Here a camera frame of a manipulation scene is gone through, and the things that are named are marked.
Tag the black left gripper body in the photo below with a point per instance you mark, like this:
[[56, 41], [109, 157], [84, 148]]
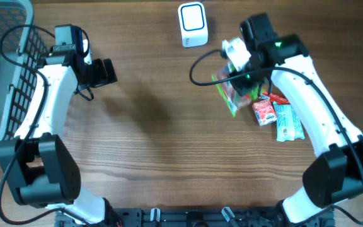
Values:
[[96, 75]]

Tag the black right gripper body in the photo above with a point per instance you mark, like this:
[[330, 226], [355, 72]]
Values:
[[244, 84]]

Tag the colourful candy bag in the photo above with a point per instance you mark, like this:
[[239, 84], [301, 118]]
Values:
[[233, 100]]

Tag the red snack packet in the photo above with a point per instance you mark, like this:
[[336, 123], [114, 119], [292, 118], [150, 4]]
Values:
[[274, 98]]

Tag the small red candy packet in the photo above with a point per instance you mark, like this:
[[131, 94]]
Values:
[[264, 112]]

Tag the teal snack pouch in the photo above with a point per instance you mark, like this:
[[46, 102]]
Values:
[[289, 127]]

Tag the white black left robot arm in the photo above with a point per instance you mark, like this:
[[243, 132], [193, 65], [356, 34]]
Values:
[[37, 166]]

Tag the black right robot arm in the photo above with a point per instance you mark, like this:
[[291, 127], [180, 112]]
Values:
[[336, 174]]

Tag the white barcode scanner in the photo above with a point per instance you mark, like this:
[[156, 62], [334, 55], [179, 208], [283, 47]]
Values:
[[193, 24]]

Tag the dark grey plastic basket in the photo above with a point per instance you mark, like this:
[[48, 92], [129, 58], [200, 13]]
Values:
[[19, 45]]

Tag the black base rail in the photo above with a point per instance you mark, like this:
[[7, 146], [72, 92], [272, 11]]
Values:
[[250, 217]]

